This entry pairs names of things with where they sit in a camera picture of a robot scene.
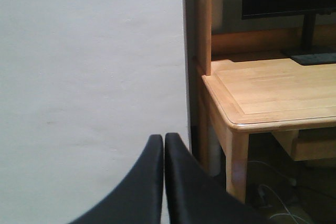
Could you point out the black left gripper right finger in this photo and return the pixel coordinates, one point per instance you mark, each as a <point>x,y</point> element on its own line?
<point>193,196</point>

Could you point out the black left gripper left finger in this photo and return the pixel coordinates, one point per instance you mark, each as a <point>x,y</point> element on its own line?
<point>138,197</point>

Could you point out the wooden keyboard drawer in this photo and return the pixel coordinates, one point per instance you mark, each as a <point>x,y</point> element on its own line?
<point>309,144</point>

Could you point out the wooden desk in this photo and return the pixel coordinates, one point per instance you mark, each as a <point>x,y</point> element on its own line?
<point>246,86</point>

